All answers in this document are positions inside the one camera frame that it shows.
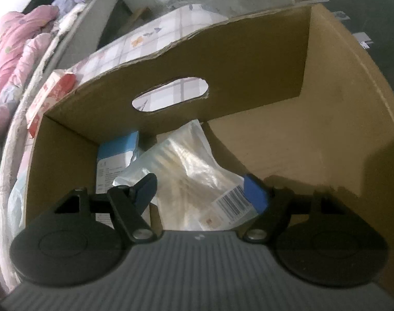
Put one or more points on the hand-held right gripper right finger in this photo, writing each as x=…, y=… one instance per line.
x=255, y=194

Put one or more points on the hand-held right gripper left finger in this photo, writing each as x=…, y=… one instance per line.
x=145, y=188

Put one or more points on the clear plastic bag packet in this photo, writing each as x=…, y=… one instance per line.
x=184, y=168

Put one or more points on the brown cardboard box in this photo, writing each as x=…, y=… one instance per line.
x=248, y=71

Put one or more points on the blue white paper box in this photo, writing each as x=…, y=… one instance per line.
x=116, y=155

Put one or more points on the red wet wipes pack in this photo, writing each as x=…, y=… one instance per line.
x=51, y=94

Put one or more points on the checked floral bed sheet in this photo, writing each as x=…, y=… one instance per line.
x=171, y=29

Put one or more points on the white fluffy blanket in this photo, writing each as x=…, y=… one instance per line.
x=67, y=22

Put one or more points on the pink printed quilt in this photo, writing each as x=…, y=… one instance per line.
x=15, y=48

